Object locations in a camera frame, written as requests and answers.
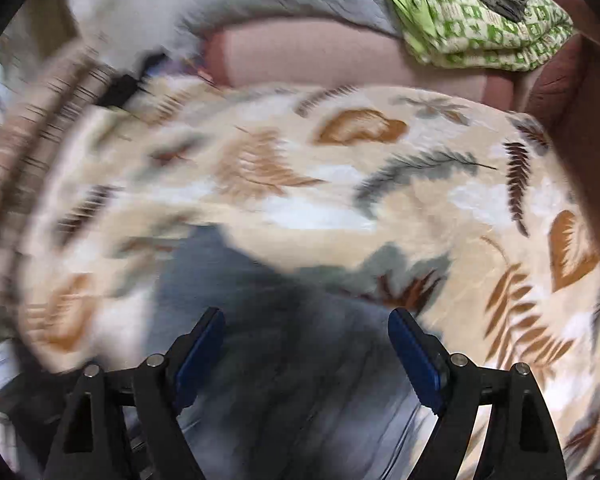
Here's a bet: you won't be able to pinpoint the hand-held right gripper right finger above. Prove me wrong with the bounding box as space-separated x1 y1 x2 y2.
387 307 568 480

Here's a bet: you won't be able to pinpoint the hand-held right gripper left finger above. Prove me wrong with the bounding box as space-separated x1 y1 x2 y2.
42 306 227 480

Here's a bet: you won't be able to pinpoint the brown wooden furniture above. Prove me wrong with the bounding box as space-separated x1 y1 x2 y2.
522 0 600 321

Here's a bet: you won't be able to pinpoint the striped beige cloth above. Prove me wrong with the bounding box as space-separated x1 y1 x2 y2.
0 40 116 261

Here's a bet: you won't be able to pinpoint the black object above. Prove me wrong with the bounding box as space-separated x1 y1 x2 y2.
95 50 168 108

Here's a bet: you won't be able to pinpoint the blue-grey pants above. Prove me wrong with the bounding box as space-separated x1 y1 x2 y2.
125 225 461 480

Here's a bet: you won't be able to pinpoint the pink sofa cushion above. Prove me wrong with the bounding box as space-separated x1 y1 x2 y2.
202 17 546 111

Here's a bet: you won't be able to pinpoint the beige leaf print blanket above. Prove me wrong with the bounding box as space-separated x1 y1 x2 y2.
15 77 600 480

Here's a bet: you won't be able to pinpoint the green patterned quilt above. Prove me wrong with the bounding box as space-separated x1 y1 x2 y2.
364 0 578 72

